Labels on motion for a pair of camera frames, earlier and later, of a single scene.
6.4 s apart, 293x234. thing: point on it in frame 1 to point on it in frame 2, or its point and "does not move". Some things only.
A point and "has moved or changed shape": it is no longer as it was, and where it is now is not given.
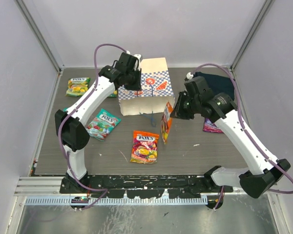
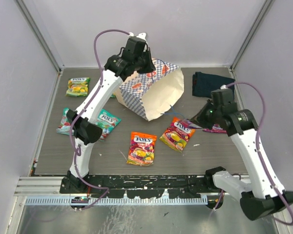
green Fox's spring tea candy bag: x=77 y=87 does not move
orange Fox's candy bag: x=166 y=122 to x=177 y=134
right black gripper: x=177 y=112 to x=198 y=118
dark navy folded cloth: x=218 y=84 does not move
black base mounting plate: x=143 y=186 does not move
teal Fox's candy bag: x=102 y=124 does not move
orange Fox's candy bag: x=144 y=147 has moved or changed shape
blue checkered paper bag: x=157 y=89 has moved or changed shape
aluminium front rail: x=51 y=186 does not move
